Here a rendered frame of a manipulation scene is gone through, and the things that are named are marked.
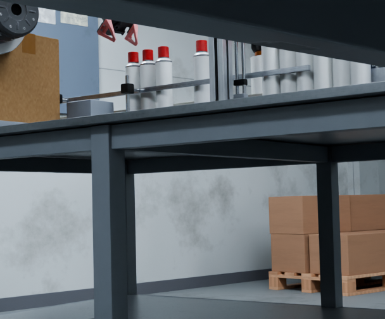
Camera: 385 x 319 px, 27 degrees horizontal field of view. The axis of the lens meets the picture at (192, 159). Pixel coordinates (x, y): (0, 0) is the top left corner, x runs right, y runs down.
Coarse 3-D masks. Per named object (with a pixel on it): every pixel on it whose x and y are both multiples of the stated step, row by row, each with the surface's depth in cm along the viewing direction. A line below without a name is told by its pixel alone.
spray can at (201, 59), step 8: (200, 40) 231; (200, 48) 231; (200, 56) 229; (208, 56) 230; (200, 64) 229; (208, 64) 230; (200, 72) 229; (208, 72) 230; (200, 88) 229; (208, 88) 230; (200, 96) 229; (208, 96) 229
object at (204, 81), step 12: (264, 72) 214; (276, 72) 211; (288, 72) 209; (168, 84) 233; (180, 84) 230; (192, 84) 228; (204, 84) 226; (84, 96) 253; (96, 96) 250; (108, 96) 247
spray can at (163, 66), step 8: (160, 48) 239; (168, 48) 240; (160, 56) 238; (168, 56) 239; (160, 64) 237; (168, 64) 238; (160, 72) 237; (168, 72) 238; (160, 80) 237; (168, 80) 237; (160, 96) 237; (168, 96) 237; (160, 104) 237; (168, 104) 237
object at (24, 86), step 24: (24, 48) 231; (48, 48) 238; (0, 72) 223; (24, 72) 230; (48, 72) 238; (0, 96) 223; (24, 96) 230; (48, 96) 237; (24, 120) 229; (48, 120) 237
